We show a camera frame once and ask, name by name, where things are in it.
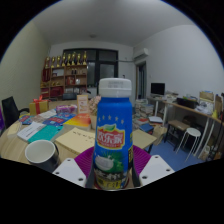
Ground black mug white inside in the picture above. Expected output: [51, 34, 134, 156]
[24, 139, 62, 174]

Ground orange book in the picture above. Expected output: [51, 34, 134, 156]
[63, 113, 92, 129]

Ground stack of books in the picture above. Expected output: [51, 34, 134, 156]
[133, 98, 155, 128]

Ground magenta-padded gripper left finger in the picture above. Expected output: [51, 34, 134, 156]
[52, 146, 96, 189]

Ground black computer monitor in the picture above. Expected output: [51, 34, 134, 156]
[150, 82, 166, 98]

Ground teal book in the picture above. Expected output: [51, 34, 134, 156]
[27, 123, 64, 144]

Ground black printer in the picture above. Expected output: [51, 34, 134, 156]
[176, 97, 200, 109]

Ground wooden shelf unit with trophies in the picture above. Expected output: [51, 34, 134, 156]
[39, 50, 89, 100]

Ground pink box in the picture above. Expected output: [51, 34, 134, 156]
[55, 104, 78, 115]

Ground pink flowers in white pot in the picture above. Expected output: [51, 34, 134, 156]
[89, 95, 102, 130]

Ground wooden side desk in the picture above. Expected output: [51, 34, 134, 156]
[159, 98, 224, 161]

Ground large yellow paper envelope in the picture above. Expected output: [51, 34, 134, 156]
[54, 127, 97, 155]

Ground yellow paper sheet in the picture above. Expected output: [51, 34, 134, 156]
[6, 121, 21, 138]

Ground blue drink bottle white cap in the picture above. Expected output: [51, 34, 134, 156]
[92, 77, 134, 191]

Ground cardboard box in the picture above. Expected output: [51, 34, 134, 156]
[199, 90, 215, 103]

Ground brown wooden stool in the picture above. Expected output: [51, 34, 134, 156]
[164, 119, 191, 151]

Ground white round stool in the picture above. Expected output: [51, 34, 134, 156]
[175, 127, 202, 163]

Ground yellow gift box red ribbon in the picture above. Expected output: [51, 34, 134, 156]
[28, 95, 50, 116]

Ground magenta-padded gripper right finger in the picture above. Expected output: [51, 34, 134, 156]
[132, 144, 175, 188]

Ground blue booklet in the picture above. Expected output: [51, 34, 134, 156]
[43, 113, 76, 126]

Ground white wall air conditioner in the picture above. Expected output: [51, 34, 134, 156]
[133, 47, 150, 61]

